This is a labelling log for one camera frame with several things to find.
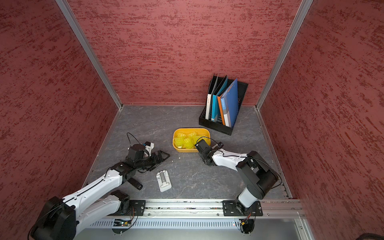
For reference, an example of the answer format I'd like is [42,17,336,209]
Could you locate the yellow shuttlecock top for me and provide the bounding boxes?
[174,133,187,149]

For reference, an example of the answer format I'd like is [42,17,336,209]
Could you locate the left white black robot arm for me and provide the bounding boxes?
[27,151,170,240]

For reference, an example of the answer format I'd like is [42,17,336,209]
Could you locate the orange folder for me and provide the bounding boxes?
[217,91,226,126]

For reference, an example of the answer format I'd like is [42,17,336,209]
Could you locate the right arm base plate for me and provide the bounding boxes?
[222,201,263,217]

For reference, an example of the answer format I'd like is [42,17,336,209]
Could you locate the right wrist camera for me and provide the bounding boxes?
[195,139,224,154]

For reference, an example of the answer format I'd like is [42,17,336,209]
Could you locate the blue folder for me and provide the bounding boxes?
[220,79,239,128]

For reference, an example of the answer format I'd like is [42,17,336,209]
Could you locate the yellow shuttlecock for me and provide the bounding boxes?
[183,132,197,149]
[174,133,187,149]

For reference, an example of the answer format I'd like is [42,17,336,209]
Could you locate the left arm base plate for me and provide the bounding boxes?
[109,200,147,217]

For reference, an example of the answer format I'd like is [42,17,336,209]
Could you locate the teal folder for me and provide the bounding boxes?
[211,76,228,122]

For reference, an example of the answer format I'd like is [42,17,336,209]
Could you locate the white folder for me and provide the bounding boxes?
[205,75,218,120]

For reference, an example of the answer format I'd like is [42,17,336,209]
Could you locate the black file rack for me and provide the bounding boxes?
[199,75,248,136]

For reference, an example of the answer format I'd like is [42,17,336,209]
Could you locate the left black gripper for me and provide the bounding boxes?
[135,150,171,171]

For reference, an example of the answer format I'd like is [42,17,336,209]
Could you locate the yellow plastic storage box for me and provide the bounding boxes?
[172,128,211,153]

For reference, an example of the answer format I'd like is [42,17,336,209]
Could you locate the white phone stand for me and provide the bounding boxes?
[156,170,172,193]

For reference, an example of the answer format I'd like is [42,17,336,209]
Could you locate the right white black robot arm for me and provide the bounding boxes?
[197,144,280,214]

